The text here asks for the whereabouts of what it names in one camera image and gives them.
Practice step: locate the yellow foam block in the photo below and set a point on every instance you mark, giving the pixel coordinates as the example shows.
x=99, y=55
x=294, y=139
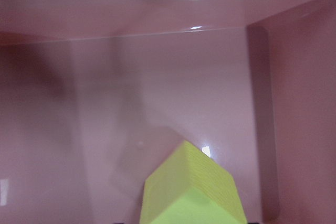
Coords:
x=190, y=187

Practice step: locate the pink plastic bin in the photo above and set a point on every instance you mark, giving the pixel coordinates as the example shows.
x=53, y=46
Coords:
x=95, y=94

